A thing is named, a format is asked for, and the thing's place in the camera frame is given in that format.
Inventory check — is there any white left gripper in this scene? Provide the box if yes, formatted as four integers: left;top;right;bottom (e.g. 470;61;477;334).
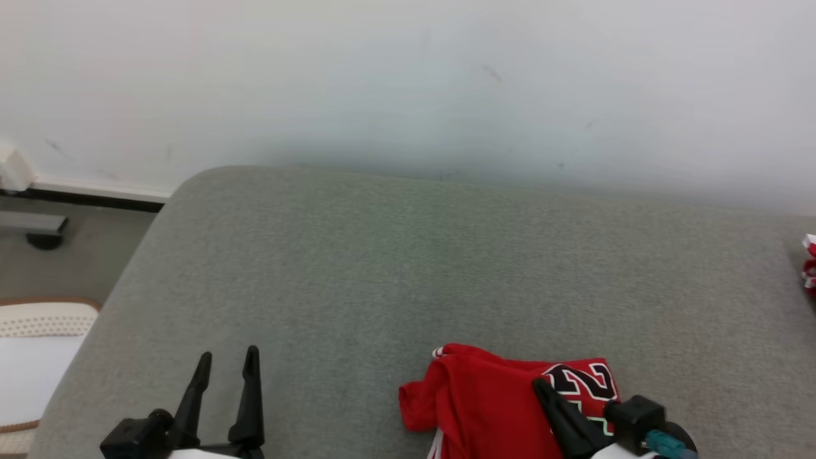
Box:
167;346;266;459

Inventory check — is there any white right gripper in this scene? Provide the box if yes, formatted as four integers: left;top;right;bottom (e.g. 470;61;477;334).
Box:
532;377;658;459

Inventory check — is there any red t-shirt with white sleeves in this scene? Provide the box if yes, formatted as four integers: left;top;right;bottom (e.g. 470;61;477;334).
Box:
399;343;621;459

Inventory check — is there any red jersey with white trim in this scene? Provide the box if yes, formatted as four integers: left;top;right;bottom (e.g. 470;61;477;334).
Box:
801;233;816;298

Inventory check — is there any white perforated laundry basket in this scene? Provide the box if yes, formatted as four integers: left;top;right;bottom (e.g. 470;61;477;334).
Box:
0;296;101;455

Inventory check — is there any grey fabric sofa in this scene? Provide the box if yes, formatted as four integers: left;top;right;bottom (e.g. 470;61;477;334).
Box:
29;166;816;459

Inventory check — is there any black skirting strip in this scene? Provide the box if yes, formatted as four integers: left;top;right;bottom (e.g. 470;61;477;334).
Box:
0;188;168;214

